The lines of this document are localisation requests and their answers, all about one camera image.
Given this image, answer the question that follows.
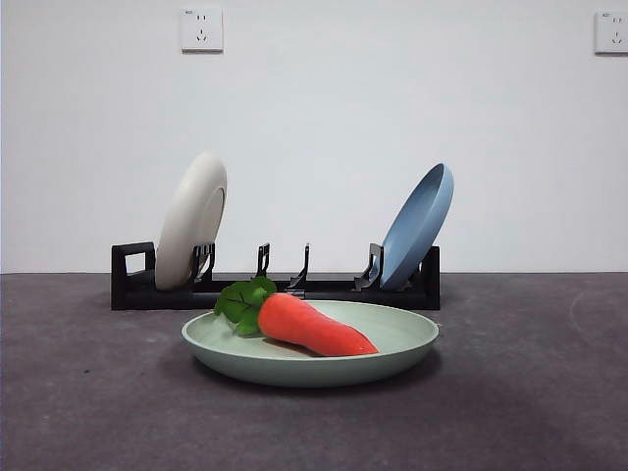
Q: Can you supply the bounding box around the orange carrot with green leaves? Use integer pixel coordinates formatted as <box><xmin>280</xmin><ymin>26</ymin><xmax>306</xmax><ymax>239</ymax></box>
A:
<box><xmin>213</xmin><ymin>276</ymin><xmax>382</xmax><ymax>357</ymax></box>

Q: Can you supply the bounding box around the green plate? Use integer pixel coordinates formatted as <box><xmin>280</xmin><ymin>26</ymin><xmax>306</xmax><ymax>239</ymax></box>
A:
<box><xmin>181</xmin><ymin>299</ymin><xmax>441</xmax><ymax>389</ymax></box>

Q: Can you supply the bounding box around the blue plate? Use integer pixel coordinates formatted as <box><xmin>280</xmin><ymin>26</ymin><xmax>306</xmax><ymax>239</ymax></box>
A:
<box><xmin>379</xmin><ymin>162</ymin><xmax>455</xmax><ymax>290</ymax></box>

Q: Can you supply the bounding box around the cream plate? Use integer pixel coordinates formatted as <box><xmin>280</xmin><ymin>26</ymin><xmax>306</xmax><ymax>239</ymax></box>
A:
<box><xmin>154</xmin><ymin>150</ymin><xmax>230</xmax><ymax>290</ymax></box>

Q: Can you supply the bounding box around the black plate rack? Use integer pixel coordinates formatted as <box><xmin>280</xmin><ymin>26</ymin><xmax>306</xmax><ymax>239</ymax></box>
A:
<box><xmin>110</xmin><ymin>239</ymin><xmax>442</xmax><ymax>311</ymax></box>

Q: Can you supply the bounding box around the white wall socket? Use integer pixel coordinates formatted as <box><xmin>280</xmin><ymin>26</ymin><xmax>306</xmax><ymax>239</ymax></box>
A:
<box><xmin>181</xmin><ymin>7</ymin><xmax>225</xmax><ymax>54</ymax></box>
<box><xmin>594</xmin><ymin>10</ymin><xmax>628</xmax><ymax>56</ymax></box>

